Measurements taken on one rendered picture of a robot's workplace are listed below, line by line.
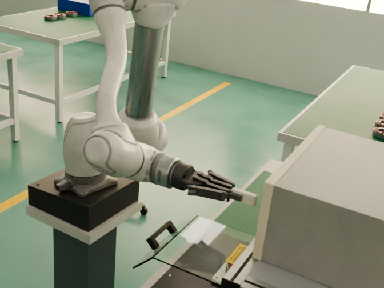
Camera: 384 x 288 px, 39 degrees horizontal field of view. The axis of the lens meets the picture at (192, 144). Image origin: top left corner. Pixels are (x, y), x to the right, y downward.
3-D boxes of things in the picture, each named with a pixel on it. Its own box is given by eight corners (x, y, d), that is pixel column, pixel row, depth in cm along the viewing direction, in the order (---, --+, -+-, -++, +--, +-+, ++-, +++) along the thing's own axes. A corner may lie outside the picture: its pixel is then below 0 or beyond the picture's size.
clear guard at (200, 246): (132, 268, 138) (133, 248, 136) (178, 226, 158) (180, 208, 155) (250, 319, 125) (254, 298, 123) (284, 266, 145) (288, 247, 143)
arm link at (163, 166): (148, 188, 150) (167, 195, 148) (150, 159, 146) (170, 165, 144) (165, 176, 157) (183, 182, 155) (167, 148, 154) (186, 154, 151)
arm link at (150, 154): (160, 187, 156) (139, 184, 144) (115, 172, 163) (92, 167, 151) (171, 152, 157) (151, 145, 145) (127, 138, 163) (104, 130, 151)
